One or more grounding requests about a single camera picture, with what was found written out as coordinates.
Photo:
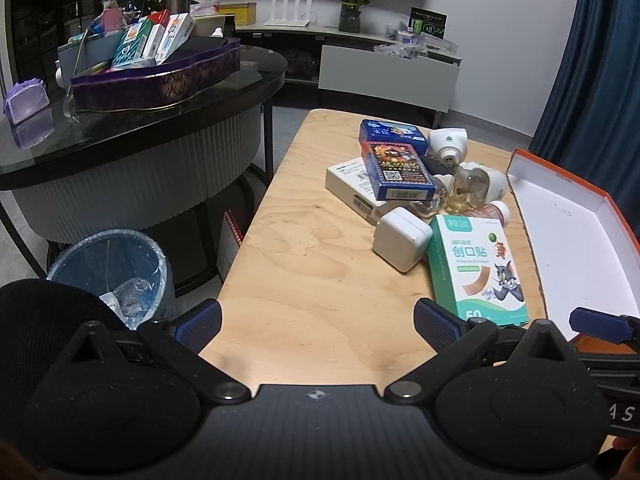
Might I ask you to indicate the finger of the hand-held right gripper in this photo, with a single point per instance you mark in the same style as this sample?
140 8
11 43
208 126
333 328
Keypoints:
595 324

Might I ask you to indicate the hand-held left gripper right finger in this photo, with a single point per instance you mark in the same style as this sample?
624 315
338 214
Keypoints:
435 322

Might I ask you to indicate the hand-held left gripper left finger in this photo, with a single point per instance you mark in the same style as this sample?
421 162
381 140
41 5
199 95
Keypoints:
200 322

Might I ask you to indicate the green bandage box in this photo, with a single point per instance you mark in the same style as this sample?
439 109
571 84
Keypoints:
470 270

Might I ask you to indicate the orange white cardboard box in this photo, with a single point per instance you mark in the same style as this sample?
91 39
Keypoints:
565 240

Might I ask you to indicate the white cube charger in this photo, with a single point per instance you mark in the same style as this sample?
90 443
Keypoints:
400 240

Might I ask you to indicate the clear bottle with white cap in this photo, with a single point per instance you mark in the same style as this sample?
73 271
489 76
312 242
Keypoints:
430 206

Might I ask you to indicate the copper brown tube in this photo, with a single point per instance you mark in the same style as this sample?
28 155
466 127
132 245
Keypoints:
492 209

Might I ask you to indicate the white plug-in heater with bottle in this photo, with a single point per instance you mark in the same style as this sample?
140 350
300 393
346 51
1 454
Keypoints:
495 182

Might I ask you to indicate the red blue card box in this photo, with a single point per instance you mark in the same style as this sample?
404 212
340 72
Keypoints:
395 170

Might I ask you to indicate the white power adapter box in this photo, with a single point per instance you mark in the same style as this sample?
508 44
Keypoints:
350 180

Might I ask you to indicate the blue plastic case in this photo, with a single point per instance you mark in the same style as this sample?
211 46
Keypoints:
390 131

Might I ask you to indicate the clear plastic trash bag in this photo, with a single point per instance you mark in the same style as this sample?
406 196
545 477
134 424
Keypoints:
130 295

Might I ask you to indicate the red spiral notebook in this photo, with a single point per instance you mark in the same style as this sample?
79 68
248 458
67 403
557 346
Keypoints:
233 227

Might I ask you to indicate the blue trash bin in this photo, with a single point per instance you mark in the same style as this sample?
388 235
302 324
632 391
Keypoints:
75 265

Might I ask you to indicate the black round glass table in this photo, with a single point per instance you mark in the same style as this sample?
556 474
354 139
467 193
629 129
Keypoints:
150 125

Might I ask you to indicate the dark blue curtain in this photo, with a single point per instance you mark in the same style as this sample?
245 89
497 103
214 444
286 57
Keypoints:
585 85

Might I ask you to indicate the purple gold patterned tray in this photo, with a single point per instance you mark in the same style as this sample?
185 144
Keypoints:
165 85

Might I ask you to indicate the white television cabinet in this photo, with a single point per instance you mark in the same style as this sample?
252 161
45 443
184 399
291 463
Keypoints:
380 77

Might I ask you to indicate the pile of small packets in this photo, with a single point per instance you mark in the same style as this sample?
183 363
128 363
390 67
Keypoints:
410 45

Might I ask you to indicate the black cardboard box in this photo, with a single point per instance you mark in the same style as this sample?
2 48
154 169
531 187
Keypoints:
210 44

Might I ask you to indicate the purple tissue pack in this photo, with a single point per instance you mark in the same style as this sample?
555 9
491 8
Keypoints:
27 100

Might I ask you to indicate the teal medicine box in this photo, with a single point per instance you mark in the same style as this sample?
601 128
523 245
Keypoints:
132 42

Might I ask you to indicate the small white dropper bottle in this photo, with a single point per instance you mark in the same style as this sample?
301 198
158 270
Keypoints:
217 33

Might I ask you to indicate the grey storage box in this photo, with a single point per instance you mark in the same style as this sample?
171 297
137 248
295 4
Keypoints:
95 50

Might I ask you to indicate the white red medicine box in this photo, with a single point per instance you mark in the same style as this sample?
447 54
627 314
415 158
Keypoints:
159 30

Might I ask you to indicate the black green box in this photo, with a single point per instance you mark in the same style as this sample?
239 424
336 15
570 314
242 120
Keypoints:
427 22

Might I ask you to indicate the yellow box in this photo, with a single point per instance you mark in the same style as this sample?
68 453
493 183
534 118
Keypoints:
239 14

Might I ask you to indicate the pink box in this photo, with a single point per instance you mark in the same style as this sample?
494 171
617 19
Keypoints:
114 20

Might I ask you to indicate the white router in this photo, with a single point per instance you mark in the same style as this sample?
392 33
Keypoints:
287 20

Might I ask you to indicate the white plastic bag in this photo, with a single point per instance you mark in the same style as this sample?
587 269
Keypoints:
205 4

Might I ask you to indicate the steel cup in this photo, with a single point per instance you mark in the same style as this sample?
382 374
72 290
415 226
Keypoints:
176 1

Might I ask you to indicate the dark glass cabinet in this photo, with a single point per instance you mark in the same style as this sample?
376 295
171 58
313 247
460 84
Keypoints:
45 0

